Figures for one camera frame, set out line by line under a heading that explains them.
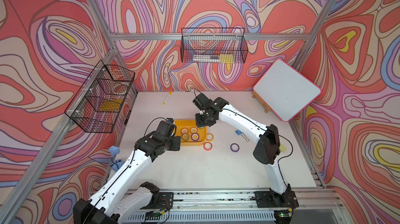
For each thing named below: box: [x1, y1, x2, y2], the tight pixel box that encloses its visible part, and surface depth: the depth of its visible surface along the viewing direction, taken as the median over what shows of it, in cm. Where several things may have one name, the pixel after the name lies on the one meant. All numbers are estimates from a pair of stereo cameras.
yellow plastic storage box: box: [174, 119, 207, 147], surface depth 96 cm
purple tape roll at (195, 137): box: [191, 133, 200, 142], surface depth 95 cm
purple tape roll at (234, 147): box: [230, 142, 240, 153], surface depth 93 cm
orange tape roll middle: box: [205, 132, 215, 142], surface depth 97 cm
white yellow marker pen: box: [162, 90, 173, 105], surface depth 117 cm
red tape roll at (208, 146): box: [203, 141, 213, 152], surface depth 93 cm
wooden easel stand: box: [252, 90, 272, 114], surface depth 109 cm
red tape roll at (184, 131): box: [180, 127, 190, 134], surface depth 100 cm
